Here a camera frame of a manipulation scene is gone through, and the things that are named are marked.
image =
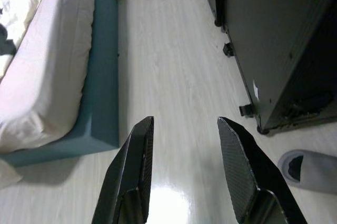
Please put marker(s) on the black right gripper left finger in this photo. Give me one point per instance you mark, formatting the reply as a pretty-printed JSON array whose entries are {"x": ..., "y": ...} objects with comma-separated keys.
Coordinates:
[{"x": 129, "y": 176}]

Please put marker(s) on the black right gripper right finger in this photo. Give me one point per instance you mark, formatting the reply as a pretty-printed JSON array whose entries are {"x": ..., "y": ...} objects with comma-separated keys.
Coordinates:
[{"x": 250, "y": 176}]

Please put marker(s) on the person in pink shirt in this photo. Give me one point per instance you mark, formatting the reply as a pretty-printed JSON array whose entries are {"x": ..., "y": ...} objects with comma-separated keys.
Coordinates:
[{"x": 313, "y": 168}]

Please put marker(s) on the beige sheeted mattress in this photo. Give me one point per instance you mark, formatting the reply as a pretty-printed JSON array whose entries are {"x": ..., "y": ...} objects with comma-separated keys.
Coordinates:
[{"x": 47, "y": 76}]

